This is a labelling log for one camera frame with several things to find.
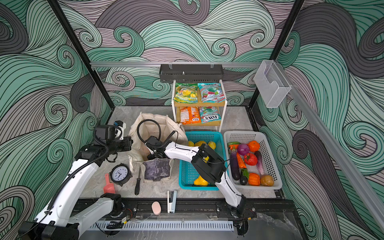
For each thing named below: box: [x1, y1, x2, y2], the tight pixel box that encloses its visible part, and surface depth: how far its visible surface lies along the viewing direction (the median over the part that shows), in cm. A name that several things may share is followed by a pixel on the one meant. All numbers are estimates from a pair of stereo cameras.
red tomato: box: [243, 153, 258, 166], surface depth 85 cm
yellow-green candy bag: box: [174, 82, 199, 104], surface depth 78 cm
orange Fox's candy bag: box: [180, 106, 201, 125], surface depth 93 cm
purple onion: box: [237, 143, 250, 156], surface depth 92 cm
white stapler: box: [167, 190, 177, 214], surface depth 76 cm
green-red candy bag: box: [197, 82, 226, 103], surface depth 79 cm
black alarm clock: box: [109, 163, 133, 187], surface depth 85 cm
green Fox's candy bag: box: [198, 106, 222, 124], surface depth 94 cm
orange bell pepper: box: [248, 172, 261, 186], surface depth 79 cm
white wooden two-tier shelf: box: [171, 79, 228, 133], surface depth 79 cm
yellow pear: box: [194, 175, 209, 186], surface depth 80 cm
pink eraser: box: [151, 201, 162, 216], surface depth 74 cm
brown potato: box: [260, 174, 275, 187], surface depth 77 cm
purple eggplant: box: [230, 146, 241, 181], surface depth 87 cm
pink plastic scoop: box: [103, 173, 116, 194], surface depth 81 cm
